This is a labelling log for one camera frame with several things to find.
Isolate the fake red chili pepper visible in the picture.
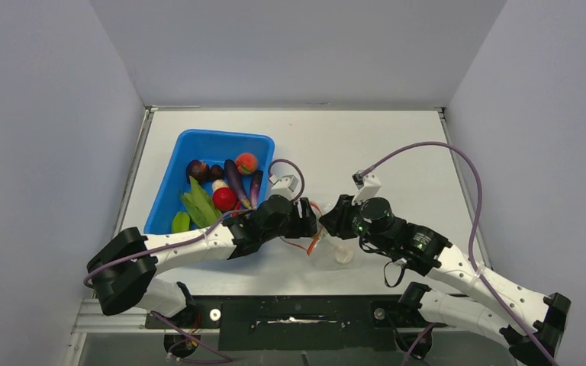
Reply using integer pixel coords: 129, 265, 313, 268
231, 201, 243, 217

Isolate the blue plastic bin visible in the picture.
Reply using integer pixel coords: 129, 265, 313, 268
143, 129, 275, 234

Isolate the small dark fake fig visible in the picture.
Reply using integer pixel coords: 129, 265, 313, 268
208, 164, 224, 181

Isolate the fake peach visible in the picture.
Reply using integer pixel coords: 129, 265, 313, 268
235, 152, 259, 175

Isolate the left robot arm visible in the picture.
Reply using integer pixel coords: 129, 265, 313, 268
84, 195, 318, 317

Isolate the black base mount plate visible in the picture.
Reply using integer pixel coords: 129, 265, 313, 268
145, 294, 448, 352

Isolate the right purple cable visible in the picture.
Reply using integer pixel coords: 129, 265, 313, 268
357, 141, 559, 366

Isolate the green fake leafy vegetable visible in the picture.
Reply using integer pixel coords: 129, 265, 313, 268
179, 178, 221, 228

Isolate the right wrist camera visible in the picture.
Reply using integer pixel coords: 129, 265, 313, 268
352, 173, 382, 205

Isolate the fake purple eggplant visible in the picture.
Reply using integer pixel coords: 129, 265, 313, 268
250, 169, 263, 209
224, 159, 252, 209

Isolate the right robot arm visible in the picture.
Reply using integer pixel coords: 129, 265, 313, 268
319, 194, 571, 365

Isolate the white fake garlic piece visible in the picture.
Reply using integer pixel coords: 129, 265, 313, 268
334, 246, 354, 265

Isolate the clear zip top bag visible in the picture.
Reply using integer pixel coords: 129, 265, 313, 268
279, 223, 363, 272

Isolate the fake dark plum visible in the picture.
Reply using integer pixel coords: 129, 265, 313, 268
185, 159, 209, 184

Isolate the green fake lime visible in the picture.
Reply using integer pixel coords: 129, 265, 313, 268
171, 211, 191, 233

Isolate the small fake white mushroom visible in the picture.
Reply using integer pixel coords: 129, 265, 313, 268
212, 179, 229, 192

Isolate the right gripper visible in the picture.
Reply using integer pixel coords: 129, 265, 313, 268
320, 194, 391, 253

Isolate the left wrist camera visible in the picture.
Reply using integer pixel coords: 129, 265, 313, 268
269, 175, 299, 201

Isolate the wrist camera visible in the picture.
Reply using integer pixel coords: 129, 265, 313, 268
269, 175, 299, 201
352, 173, 382, 205

